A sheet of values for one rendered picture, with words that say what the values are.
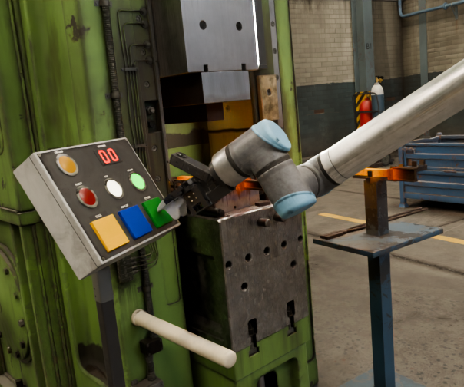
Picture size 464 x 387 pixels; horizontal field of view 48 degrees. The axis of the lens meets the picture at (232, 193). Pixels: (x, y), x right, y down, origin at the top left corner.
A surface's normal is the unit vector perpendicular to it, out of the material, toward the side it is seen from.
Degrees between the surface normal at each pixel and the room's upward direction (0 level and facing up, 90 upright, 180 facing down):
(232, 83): 90
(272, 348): 90
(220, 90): 90
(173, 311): 90
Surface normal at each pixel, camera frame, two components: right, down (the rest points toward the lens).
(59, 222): -0.40, 0.19
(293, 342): 0.66, 0.07
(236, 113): -0.74, 0.18
